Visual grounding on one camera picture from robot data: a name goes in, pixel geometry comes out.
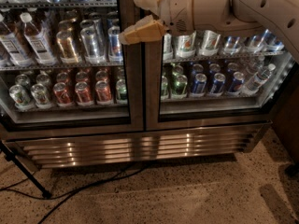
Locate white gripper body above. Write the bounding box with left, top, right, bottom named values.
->
left=159, top=0, right=194, bottom=36

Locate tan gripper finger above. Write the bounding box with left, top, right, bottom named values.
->
left=133, top=0, right=162, bottom=15
left=119, top=15, right=165, bottom=45

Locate glass fridge door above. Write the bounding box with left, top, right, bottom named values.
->
left=0, top=0, right=143, bottom=140
left=146, top=29, right=298, bottom=131

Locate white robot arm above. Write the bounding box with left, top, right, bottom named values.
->
left=120, top=0, right=299, bottom=62

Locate stainless fridge bottom grille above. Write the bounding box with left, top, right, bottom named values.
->
left=5, top=121, right=271, bottom=170

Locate white orange tall can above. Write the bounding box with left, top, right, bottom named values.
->
left=175, top=32, right=196, bottom=58

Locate green soda can left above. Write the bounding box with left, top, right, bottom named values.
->
left=116, top=79, right=127, bottom=104

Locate green soda can right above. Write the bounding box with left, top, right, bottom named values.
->
left=171, top=75, right=188, bottom=99

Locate blue soda can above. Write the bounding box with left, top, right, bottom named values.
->
left=227, top=72, right=245, bottom=96
left=191, top=73, right=207, bottom=97
left=207, top=73, right=226, bottom=96

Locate red soda can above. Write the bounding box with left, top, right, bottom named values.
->
left=75, top=81, right=94, bottom=106
left=95, top=80, right=112, bottom=104
left=53, top=82, right=74, bottom=107

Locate gold tall can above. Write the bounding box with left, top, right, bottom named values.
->
left=56, top=31, right=82, bottom=63

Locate clear water bottle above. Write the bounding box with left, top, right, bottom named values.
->
left=241, top=63, right=276, bottom=95

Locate tea bottle white label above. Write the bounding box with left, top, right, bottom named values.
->
left=20, top=12, right=57, bottom=65

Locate green white soda can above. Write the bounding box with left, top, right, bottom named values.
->
left=9, top=85, right=35, bottom=111

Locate dark wooden cabinet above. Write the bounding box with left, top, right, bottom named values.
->
left=273, top=70, right=299, bottom=177

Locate black tripod leg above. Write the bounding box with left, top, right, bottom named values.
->
left=0, top=141, right=51, bottom=199

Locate black floor cable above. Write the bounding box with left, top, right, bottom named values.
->
left=0, top=161, right=157, bottom=224

